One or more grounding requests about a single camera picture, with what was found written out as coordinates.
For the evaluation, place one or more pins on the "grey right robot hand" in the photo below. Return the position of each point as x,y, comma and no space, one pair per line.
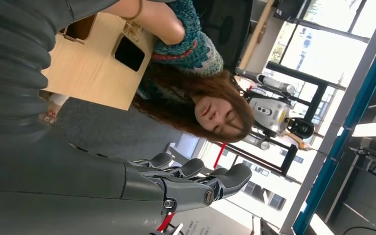
61,194

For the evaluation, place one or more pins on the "white background humanoid robot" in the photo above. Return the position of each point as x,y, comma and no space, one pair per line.
270,113

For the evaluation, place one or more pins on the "person's foot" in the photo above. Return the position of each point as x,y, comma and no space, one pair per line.
53,108

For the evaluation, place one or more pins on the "light wooden plank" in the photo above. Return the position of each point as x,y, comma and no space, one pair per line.
256,35

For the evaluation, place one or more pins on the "black mesh office chair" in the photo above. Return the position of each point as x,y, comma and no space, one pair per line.
227,29

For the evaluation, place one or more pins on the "person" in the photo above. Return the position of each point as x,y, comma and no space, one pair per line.
191,55

